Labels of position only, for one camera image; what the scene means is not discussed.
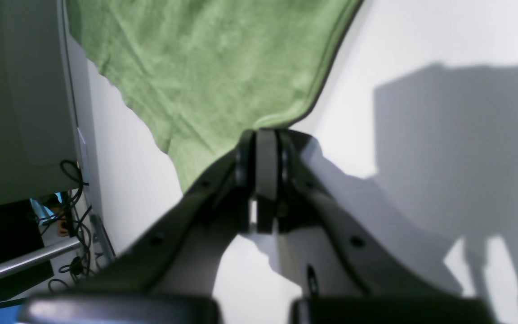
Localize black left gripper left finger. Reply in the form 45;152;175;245
79;130;256;297

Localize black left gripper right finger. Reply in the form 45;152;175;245
255;129;459;300

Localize green T-shirt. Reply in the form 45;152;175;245
66;0;361;192

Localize grey metal table leg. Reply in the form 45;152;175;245
0;237;82;279

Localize black cables on floor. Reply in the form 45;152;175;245
34;160;95;293

